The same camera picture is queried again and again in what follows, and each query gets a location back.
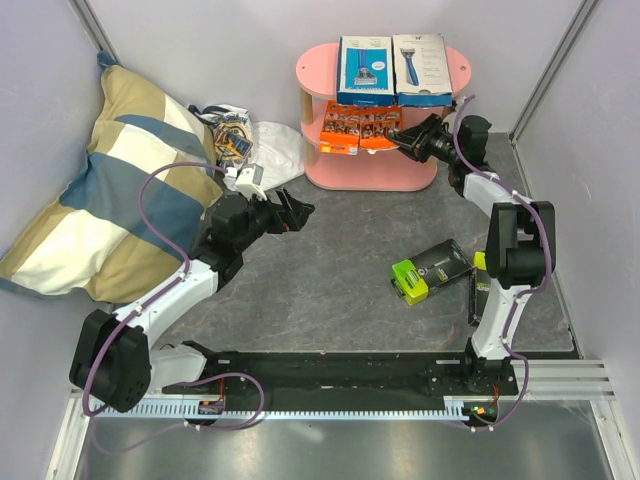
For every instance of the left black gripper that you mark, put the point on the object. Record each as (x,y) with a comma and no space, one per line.
(289,216)

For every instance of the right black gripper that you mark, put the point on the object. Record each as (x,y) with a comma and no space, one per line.
(419,137)

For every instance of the orange razor box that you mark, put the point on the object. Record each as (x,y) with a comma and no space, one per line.
(376,124)
(340,132)

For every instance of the white blue razor box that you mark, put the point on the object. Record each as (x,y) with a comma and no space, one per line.
(422,77)

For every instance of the blue razor box clear front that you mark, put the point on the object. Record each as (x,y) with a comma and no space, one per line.
(365,72)

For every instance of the green black razor pack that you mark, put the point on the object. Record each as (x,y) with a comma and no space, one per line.
(415,278)

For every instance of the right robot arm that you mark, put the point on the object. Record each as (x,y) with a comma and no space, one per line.
(520,253)

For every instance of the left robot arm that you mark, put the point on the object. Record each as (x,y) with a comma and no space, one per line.
(116,362)

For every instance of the pink three-tier shelf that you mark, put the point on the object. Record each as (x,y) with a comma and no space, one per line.
(388,170)

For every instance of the black green razor box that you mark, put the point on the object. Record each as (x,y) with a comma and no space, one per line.
(482,279)

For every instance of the striped blue beige pillow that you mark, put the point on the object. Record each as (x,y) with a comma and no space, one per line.
(118,229)

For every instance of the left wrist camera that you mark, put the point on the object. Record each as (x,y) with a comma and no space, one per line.
(246,181)

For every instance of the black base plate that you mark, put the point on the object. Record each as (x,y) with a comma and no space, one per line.
(382,381)

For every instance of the grey cable duct rail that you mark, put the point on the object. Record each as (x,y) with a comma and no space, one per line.
(193,409)

